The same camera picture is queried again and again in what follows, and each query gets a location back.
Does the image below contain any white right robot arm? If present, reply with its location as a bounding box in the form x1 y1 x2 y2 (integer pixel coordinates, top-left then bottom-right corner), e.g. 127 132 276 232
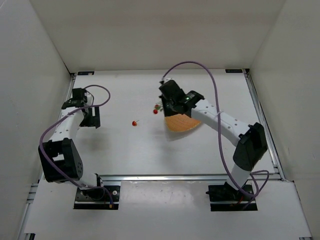
159 95 268 197

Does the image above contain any small red orange fruit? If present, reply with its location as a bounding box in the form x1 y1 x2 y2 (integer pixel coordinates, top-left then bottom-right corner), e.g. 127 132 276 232
131 120 139 127

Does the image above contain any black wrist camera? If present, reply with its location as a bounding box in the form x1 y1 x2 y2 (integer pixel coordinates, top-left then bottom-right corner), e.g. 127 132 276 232
70 88 89 105
159 79 186 102

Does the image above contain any aluminium frame rail right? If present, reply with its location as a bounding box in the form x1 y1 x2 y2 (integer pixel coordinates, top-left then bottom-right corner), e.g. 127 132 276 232
243 68 286 181

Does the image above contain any woven triangular fruit basket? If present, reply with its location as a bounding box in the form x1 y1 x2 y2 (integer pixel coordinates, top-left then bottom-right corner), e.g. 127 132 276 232
164 114 201 133

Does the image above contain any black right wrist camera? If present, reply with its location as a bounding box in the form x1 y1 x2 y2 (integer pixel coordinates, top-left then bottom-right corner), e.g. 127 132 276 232
159 79 186 102

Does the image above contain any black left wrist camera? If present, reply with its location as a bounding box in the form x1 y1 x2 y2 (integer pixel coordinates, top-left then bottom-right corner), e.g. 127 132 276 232
70 88 89 105

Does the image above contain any red cherry pair with leaves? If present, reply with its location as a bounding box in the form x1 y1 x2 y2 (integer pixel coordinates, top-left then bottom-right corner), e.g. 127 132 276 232
152 101 164 115

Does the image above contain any aluminium frame rail left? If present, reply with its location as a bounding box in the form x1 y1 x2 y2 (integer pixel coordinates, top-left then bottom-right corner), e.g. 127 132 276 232
18 72 77 240

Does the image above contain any aluminium frame rail front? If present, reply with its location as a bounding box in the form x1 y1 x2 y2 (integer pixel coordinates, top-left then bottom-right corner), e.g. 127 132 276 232
99 174 283 183

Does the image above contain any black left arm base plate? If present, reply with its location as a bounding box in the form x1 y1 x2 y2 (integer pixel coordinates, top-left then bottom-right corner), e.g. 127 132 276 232
73 183 121 211

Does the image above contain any aluminium frame rail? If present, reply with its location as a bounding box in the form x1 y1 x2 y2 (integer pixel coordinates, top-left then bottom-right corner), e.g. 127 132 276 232
99 174 283 183
243 68 286 181
18 72 77 240

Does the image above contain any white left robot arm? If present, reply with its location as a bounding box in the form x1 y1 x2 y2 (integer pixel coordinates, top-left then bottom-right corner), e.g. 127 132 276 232
38 107 102 190

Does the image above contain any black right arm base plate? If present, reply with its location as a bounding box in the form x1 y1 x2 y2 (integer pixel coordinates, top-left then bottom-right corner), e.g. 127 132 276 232
206 183 258 212

